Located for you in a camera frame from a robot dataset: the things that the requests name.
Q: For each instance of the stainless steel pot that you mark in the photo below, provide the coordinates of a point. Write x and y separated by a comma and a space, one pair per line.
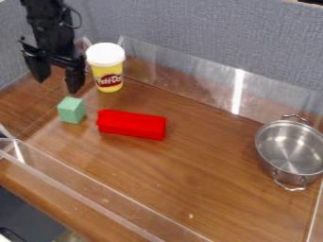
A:
289, 152

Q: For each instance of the red rectangular block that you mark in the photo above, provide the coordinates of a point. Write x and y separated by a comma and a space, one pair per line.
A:
132, 124

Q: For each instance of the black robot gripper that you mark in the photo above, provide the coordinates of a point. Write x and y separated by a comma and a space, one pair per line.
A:
53, 21

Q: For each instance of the clear acrylic table barrier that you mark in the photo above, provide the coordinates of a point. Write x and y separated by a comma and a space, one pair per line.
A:
190, 188

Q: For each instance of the green foam cube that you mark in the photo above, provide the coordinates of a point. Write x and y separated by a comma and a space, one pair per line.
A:
70, 110

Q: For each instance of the yellow Play-Doh can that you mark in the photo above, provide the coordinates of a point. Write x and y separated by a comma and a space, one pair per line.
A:
105, 58

